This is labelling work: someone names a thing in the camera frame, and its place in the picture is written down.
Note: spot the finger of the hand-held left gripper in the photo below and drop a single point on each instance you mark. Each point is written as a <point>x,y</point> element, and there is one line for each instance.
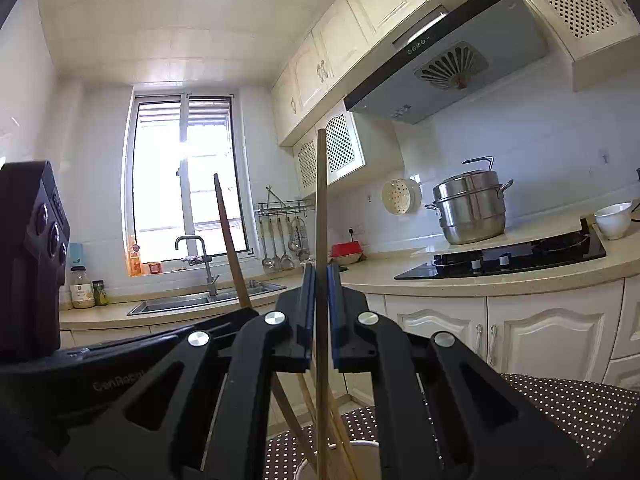
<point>220,321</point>

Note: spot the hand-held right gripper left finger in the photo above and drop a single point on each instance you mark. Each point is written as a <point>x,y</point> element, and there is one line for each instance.
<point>307,320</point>

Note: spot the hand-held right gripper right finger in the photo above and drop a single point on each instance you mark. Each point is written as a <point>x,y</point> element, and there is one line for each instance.
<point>334,320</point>

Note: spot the dark brown single chopstick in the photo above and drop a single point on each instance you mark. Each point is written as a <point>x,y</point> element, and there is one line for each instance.
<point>230,240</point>

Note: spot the light single chopstick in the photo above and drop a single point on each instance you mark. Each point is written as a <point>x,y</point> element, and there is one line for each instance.
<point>321,210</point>

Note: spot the pink cup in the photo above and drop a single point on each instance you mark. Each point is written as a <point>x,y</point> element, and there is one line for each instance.
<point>365,460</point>

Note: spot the steel faucet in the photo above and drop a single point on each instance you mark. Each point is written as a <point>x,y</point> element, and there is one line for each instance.
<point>212,280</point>

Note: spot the steel double sink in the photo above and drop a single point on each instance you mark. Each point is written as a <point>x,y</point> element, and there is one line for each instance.
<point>170,304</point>

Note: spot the glass jar beige contents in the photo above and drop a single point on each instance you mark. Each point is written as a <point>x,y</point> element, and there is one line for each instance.
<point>81,292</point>

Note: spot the steel spatula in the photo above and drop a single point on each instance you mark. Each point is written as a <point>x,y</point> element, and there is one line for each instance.
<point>286,261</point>

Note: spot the steel ladle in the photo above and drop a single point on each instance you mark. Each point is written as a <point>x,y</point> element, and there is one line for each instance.
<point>267,261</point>
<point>276,260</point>

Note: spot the red container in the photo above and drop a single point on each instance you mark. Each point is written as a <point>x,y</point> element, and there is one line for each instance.
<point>347,250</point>

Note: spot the small green jar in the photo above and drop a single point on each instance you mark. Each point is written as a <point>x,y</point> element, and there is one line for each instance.
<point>100,295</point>

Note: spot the orange bottle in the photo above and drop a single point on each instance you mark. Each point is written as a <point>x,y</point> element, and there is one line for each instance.
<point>134,260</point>

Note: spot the cream round colander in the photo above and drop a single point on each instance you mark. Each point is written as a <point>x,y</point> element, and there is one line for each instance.
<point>397,197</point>

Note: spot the sliding window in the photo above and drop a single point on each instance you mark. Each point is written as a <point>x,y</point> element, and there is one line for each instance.
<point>160,185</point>

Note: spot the steel steamer pot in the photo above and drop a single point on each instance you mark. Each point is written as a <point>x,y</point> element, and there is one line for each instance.
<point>470,215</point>

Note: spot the cream lattice door cabinet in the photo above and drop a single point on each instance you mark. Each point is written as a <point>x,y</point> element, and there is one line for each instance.
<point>575,0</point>
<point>340,145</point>

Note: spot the cream lower cabinets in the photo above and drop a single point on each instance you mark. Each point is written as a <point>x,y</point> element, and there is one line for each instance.
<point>540,330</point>

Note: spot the black glass gas stove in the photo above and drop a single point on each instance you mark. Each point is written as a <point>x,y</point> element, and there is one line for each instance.
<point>550,255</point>

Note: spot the white bowl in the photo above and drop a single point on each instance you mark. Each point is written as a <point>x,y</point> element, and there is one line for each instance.
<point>612,220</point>

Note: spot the grey range hood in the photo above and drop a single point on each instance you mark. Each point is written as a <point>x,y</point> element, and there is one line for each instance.
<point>500,30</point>

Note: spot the blue wall holder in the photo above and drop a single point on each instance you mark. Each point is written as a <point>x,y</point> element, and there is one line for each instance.
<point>75,255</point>

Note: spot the white wall socket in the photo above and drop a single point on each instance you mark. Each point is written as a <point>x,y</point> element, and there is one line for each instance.
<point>355,231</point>

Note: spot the wall utensil rack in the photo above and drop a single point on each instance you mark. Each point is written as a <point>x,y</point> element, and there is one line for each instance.
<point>285,205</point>

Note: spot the cream upper wall cabinets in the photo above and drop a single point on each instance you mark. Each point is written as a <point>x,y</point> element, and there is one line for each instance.
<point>385,0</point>

